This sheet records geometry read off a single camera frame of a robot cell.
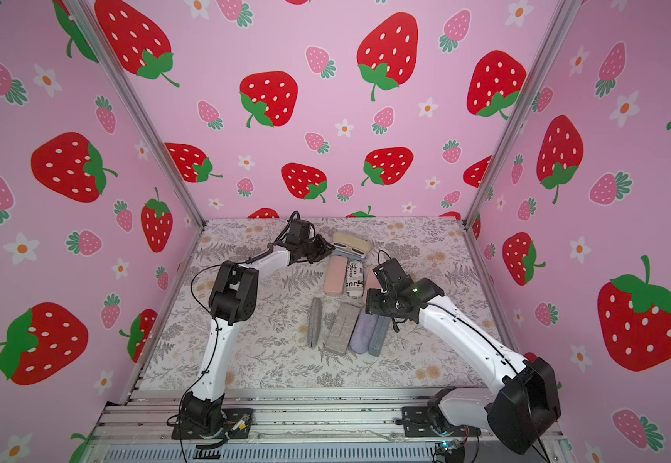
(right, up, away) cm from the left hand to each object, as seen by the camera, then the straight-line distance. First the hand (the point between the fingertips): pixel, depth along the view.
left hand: (338, 247), depth 107 cm
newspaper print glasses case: (+6, -11, -8) cm, 15 cm away
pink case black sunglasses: (+12, -12, -7) cm, 19 cm away
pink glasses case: (-1, -10, -4) cm, 11 cm away
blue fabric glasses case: (+5, +1, +4) cm, 6 cm away
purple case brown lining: (+8, -27, -19) cm, 34 cm away
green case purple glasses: (+13, -26, -23) cm, 37 cm away
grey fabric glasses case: (-7, -23, -19) cm, 31 cm away
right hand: (+15, -16, -26) cm, 33 cm away
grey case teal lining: (+2, -25, -19) cm, 31 cm away
